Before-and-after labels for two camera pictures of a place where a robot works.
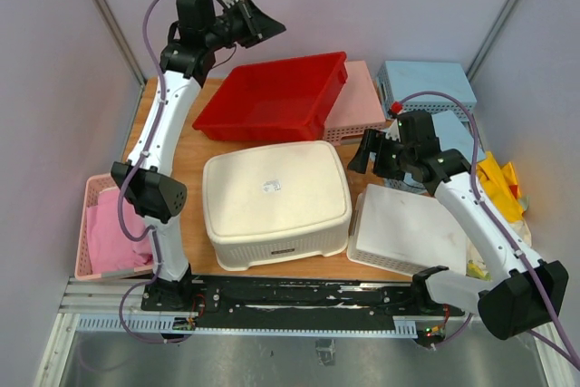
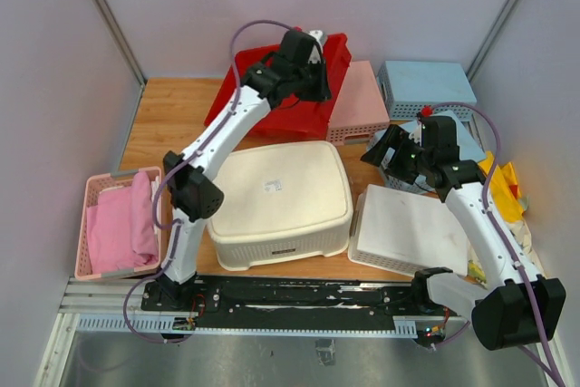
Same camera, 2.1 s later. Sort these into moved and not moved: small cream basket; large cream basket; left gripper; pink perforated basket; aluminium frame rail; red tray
Moved: red tray; left gripper
Not moved: pink perforated basket; small cream basket; aluminium frame rail; large cream basket
